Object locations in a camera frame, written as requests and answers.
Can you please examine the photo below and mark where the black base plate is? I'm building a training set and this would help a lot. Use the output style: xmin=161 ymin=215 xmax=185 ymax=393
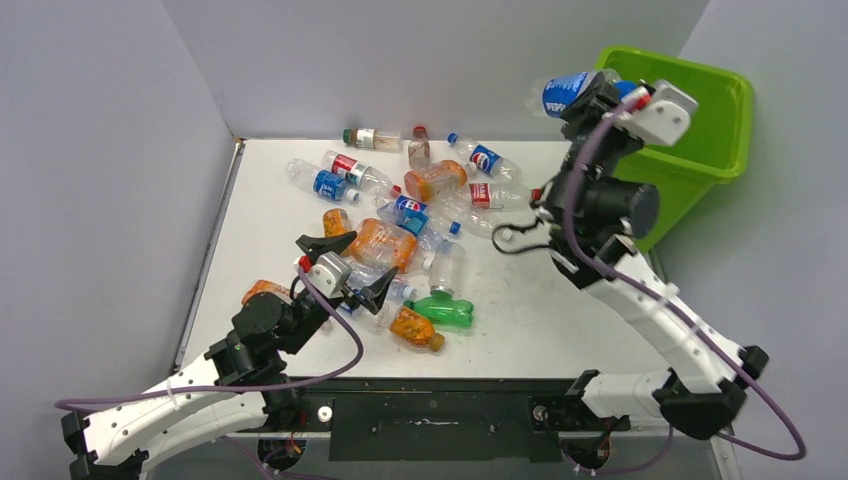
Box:
xmin=253 ymin=378 xmax=630 ymax=462

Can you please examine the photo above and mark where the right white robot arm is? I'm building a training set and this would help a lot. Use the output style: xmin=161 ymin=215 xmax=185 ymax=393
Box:
xmin=530 ymin=70 xmax=769 ymax=440

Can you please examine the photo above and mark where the central pepsi bottle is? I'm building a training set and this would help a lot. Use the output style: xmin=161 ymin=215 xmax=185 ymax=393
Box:
xmin=374 ymin=195 xmax=461 ymax=242

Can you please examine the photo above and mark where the green plastic bottle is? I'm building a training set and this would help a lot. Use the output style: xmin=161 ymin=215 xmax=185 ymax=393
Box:
xmin=403 ymin=296 xmax=474 ymax=329

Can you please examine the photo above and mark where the small orange bottle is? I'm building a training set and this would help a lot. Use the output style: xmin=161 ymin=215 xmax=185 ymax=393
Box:
xmin=322 ymin=208 xmax=353 ymax=237

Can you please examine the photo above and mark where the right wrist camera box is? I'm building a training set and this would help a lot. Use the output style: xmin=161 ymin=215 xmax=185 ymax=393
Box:
xmin=616 ymin=79 xmax=699 ymax=146

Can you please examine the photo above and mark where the green cap brown bottle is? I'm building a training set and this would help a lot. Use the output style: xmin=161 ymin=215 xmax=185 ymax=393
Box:
xmin=342 ymin=128 xmax=403 ymax=152

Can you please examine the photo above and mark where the red label clear bottle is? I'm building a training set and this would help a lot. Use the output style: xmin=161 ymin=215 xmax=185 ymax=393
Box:
xmin=458 ymin=183 xmax=542 ymax=211

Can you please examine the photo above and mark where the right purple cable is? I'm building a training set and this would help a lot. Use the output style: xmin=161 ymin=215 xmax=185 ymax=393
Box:
xmin=561 ymin=92 xmax=808 ymax=462

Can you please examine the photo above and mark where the red cap small bottle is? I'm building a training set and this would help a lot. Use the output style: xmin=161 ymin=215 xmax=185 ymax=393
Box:
xmin=407 ymin=125 xmax=431 ymax=171

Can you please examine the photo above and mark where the blue label water bottle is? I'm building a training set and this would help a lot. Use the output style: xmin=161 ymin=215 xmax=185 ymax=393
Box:
xmin=285 ymin=158 xmax=360 ymax=204

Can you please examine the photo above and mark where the orange bottle white cap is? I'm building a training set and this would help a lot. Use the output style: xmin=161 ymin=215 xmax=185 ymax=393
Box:
xmin=403 ymin=160 xmax=477 ymax=203

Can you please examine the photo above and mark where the clear bottle silver base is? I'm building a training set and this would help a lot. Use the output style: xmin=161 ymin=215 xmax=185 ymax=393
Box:
xmin=429 ymin=241 xmax=467 ymax=298

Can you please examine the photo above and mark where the orange crushed bottle left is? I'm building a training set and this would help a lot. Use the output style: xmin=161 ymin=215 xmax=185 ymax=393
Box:
xmin=241 ymin=280 xmax=291 ymax=306

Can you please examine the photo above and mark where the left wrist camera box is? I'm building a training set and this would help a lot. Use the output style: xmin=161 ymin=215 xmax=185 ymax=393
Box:
xmin=293 ymin=252 xmax=352 ymax=299

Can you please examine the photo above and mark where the purple cable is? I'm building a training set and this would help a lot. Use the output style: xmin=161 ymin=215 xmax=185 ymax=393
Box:
xmin=561 ymin=92 xmax=808 ymax=462
xmin=54 ymin=264 xmax=366 ymax=480

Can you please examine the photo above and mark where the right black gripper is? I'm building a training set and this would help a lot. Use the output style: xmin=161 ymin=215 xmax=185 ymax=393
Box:
xmin=541 ymin=75 xmax=648 ymax=220

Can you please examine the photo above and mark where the green plastic bin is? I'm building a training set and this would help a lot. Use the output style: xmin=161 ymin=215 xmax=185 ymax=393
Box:
xmin=595 ymin=46 xmax=754 ymax=252

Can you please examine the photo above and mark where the red blue label bottle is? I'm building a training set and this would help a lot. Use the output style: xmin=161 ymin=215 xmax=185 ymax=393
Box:
xmin=322 ymin=150 xmax=402 ymax=198

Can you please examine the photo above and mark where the large orange crushed bottle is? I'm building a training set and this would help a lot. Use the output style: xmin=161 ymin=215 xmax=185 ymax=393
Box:
xmin=349 ymin=218 xmax=434 ymax=274

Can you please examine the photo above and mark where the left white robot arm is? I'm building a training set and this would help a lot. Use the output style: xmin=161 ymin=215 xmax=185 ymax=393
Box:
xmin=60 ymin=232 xmax=399 ymax=479

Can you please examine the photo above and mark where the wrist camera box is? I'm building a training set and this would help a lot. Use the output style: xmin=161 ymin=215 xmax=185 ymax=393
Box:
xmin=293 ymin=252 xmax=352 ymax=299
xmin=616 ymin=79 xmax=699 ymax=146

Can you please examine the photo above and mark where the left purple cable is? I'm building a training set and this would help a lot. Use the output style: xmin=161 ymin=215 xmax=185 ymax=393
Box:
xmin=54 ymin=264 xmax=366 ymax=480

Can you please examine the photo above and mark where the orange bottle brown cap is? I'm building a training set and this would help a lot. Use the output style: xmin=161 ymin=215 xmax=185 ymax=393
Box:
xmin=389 ymin=306 xmax=445 ymax=352

